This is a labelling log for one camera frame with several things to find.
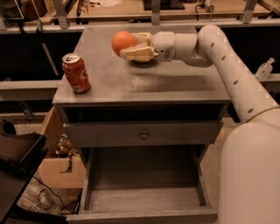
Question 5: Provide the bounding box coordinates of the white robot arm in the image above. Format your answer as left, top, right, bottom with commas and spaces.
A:
119, 24, 280, 224

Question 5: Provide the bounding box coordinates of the grey wooden cabinet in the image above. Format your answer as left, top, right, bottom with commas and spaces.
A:
52, 25, 236, 224

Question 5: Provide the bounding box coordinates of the black cable on floor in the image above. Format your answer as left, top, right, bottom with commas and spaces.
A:
30, 174, 80, 217

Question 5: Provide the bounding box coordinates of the white paper bowl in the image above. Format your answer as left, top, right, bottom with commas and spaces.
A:
129, 58, 153, 63

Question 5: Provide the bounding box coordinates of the grey middle drawer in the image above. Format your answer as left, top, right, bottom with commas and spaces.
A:
64, 120, 223, 148

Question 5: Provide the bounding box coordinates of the black bin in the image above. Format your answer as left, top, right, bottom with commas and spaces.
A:
0, 119, 47, 224

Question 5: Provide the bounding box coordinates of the cardboard box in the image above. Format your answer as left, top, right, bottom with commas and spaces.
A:
38, 107, 85, 189

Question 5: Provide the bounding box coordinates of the orange fruit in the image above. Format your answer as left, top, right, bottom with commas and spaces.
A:
111, 31, 135, 56

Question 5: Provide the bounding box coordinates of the clear plastic bottle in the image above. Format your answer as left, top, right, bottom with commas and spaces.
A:
255, 58, 275, 80

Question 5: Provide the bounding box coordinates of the red coke can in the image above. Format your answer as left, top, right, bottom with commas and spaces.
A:
62, 53, 91, 94

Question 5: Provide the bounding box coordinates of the grey open bottom drawer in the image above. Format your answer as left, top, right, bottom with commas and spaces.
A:
67, 146, 218, 224

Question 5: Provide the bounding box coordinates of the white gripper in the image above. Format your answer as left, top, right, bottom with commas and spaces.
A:
120, 31, 176, 61

